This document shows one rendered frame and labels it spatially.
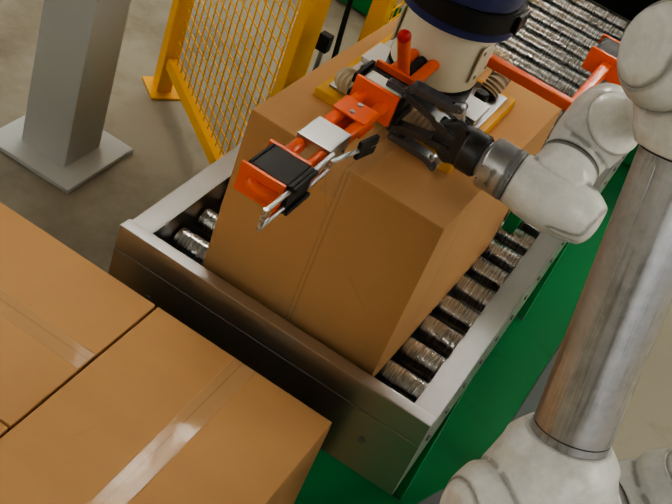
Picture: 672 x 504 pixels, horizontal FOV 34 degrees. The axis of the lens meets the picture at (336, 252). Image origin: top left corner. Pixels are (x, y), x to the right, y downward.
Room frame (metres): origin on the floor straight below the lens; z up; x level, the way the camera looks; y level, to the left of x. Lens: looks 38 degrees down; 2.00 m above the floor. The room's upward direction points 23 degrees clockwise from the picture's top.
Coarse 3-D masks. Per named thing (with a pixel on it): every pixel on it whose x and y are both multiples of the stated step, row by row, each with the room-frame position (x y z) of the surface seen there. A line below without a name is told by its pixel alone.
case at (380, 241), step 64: (256, 128) 1.61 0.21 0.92; (384, 128) 1.72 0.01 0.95; (512, 128) 1.90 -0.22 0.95; (320, 192) 1.56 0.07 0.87; (384, 192) 1.54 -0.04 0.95; (448, 192) 1.61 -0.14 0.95; (256, 256) 1.58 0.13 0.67; (320, 256) 1.55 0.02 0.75; (384, 256) 1.52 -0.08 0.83; (448, 256) 1.65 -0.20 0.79; (320, 320) 1.54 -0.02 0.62; (384, 320) 1.51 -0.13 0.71
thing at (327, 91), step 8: (392, 32) 2.05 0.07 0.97; (384, 40) 2.00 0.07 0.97; (392, 40) 2.00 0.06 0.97; (360, 56) 1.90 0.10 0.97; (352, 64) 1.86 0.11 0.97; (360, 64) 1.86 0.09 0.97; (328, 80) 1.77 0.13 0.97; (320, 88) 1.74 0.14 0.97; (328, 88) 1.75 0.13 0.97; (336, 88) 1.75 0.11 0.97; (320, 96) 1.73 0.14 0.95; (328, 96) 1.73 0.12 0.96; (336, 96) 1.73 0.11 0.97
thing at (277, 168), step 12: (276, 144) 1.32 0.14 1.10; (264, 156) 1.28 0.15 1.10; (276, 156) 1.29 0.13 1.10; (288, 156) 1.30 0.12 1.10; (300, 156) 1.32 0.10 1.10; (240, 168) 1.25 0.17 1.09; (252, 168) 1.25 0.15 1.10; (264, 168) 1.25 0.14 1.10; (276, 168) 1.27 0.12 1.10; (288, 168) 1.28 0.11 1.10; (300, 168) 1.29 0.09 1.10; (240, 180) 1.25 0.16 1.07; (264, 180) 1.24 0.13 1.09; (276, 180) 1.24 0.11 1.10; (288, 180) 1.25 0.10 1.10; (276, 192) 1.23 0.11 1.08; (264, 204) 1.24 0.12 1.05
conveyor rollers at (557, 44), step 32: (544, 0) 3.50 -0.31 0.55; (576, 0) 3.64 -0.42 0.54; (544, 32) 3.29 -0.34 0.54; (576, 32) 3.37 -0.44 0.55; (608, 32) 3.51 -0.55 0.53; (544, 64) 3.09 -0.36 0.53; (576, 64) 3.16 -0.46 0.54; (192, 256) 1.68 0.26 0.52; (512, 256) 2.08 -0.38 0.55; (480, 288) 1.92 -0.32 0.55; (448, 320) 1.81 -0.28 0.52; (416, 352) 1.65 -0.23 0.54; (448, 352) 1.72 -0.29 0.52; (416, 384) 1.56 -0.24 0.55
